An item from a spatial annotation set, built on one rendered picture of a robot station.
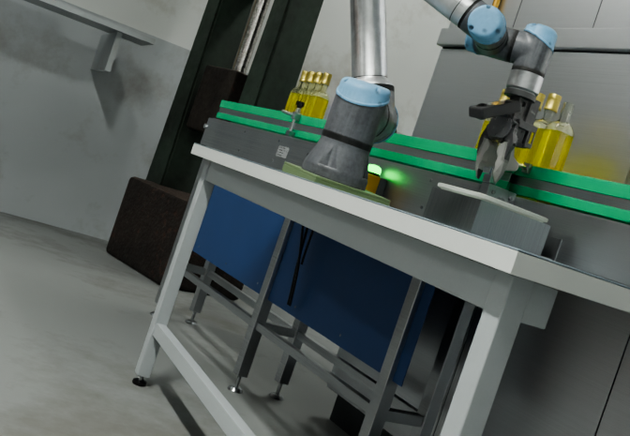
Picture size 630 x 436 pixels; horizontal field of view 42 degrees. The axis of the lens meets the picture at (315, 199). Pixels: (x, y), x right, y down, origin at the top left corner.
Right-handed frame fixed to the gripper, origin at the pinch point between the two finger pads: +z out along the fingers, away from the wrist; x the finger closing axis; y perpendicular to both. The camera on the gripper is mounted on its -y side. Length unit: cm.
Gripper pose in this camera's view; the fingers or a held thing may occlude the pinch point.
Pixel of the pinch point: (486, 173)
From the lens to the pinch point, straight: 187.5
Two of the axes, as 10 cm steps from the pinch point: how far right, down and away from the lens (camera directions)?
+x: -5.0, -1.8, 8.5
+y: 8.0, 2.6, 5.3
